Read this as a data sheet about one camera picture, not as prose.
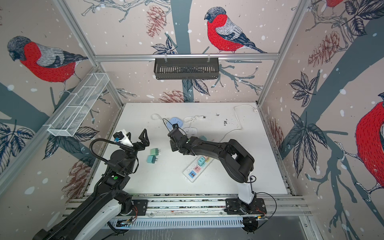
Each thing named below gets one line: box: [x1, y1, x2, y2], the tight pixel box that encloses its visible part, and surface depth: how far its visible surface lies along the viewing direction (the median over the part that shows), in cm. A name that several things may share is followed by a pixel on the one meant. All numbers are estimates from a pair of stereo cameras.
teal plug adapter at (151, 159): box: [146, 155, 158, 164], surface depth 92 cm
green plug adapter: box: [150, 148, 161, 156], surface depth 94 cm
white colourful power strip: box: [183, 155, 215, 183], surface depth 85 cm
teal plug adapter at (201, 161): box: [198, 156, 206, 167], surface depth 85 cm
